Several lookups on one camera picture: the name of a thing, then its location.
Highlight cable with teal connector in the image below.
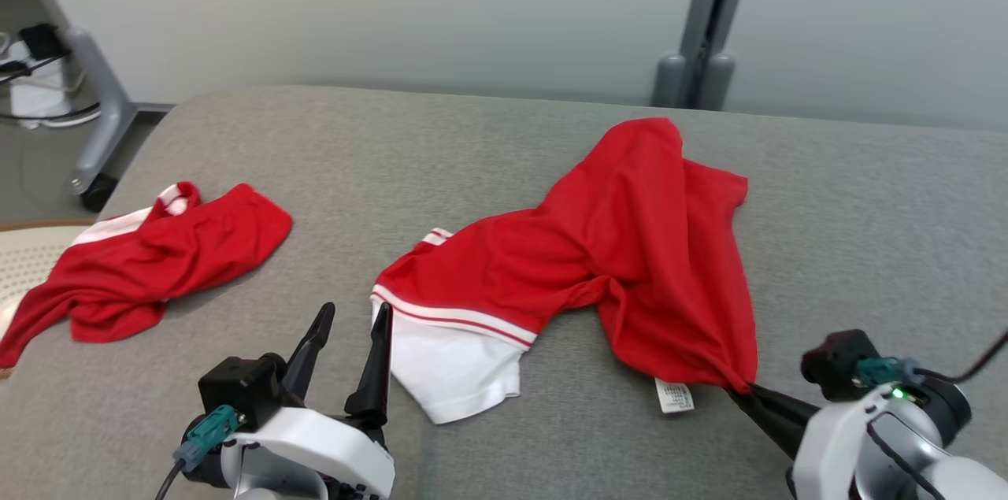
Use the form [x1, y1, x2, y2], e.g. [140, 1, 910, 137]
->
[154, 406, 242, 500]
[854, 329, 1008, 389]

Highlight black floor cable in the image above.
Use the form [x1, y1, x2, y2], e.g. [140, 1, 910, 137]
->
[0, 51, 103, 124]

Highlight grey cylindrical post cap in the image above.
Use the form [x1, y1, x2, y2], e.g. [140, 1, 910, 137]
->
[699, 53, 736, 112]
[652, 54, 688, 108]

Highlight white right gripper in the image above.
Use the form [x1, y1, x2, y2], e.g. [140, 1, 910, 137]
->
[726, 382, 973, 500]

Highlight grey fabric sofa seat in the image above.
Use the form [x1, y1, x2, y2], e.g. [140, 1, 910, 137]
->
[0, 85, 1008, 500]

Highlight red jersey with white sleeves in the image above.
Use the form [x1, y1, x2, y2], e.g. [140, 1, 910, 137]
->
[370, 118, 759, 425]

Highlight right cable with teal connector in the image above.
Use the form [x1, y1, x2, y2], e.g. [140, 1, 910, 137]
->
[854, 329, 1008, 389]

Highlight beige perforated laundry basket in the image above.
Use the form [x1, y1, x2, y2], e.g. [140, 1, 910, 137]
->
[0, 220, 97, 328]

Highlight left cable with teal connector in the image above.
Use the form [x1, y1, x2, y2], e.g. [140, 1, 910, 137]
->
[154, 406, 242, 500]

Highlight white box behind stand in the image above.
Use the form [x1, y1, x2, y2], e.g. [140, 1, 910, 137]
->
[8, 39, 69, 129]

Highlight grey wheeled stand leg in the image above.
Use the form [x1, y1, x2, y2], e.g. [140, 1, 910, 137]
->
[59, 26, 174, 213]

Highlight red shorts with white stripe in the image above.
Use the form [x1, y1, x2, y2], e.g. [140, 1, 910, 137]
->
[0, 181, 294, 369]

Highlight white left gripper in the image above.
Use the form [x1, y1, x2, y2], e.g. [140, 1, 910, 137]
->
[220, 302, 396, 500]

